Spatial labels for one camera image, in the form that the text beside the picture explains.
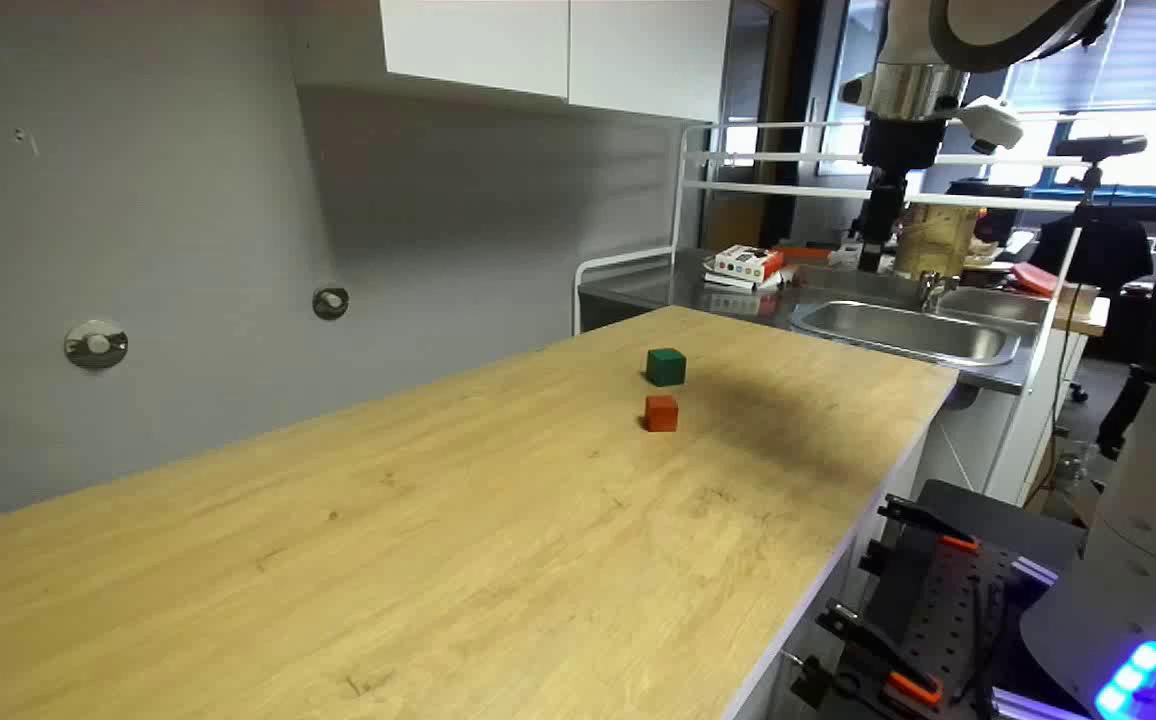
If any round wall fixture right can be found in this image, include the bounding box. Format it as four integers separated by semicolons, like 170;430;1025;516
312;289;349;320

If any red white box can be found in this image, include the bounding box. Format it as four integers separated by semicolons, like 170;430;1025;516
706;243;790;289

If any orange block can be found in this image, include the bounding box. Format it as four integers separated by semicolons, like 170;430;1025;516
646;392;679;431

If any beige jar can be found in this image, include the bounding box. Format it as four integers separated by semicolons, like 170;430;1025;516
898;204;981;277

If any black orange clamp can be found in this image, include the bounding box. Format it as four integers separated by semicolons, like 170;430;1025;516
880;493;981;556
793;600;948;720

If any white wall cabinet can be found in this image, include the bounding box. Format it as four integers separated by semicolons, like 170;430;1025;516
293;0;737;129

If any green block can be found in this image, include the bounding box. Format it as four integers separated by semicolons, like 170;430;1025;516
646;349;688;387

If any round wall fixture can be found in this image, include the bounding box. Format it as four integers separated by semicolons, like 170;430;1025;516
65;320;131;372
312;289;349;320

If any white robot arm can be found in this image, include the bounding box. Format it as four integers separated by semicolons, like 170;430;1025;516
844;0;1122;243

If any black office chair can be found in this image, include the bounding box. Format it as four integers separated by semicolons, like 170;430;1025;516
1028;207;1156;336

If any round wall fixture left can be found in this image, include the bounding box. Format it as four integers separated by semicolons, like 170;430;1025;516
65;320;131;372

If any white metal rack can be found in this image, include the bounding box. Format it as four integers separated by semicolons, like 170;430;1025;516
572;118;1088;508

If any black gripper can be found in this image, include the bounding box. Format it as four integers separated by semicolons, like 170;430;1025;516
858;118;945;240

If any black orange clamp upper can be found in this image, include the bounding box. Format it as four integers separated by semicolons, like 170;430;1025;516
880;493;981;556

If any stainless steel sink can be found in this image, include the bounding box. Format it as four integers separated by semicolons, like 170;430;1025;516
793;302;1022;370

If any black camera on stand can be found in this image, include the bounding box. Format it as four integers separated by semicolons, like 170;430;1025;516
1048;132;1149;202

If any black orange clamp lower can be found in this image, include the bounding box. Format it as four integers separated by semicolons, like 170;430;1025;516
793;600;948;720

